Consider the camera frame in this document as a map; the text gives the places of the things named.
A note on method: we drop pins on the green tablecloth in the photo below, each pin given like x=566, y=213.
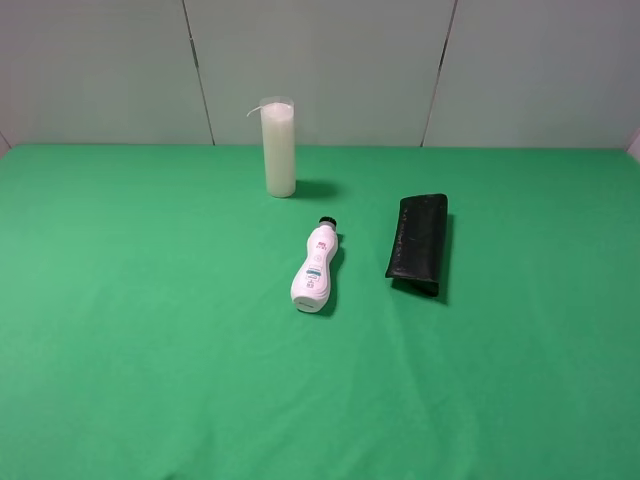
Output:
x=148, y=332

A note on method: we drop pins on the white plastic bottle black cap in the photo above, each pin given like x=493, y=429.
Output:
x=311, y=286

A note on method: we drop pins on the tall white glass candle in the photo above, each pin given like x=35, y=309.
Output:
x=277, y=117

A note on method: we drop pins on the black leather glasses case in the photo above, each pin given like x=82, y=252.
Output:
x=419, y=243

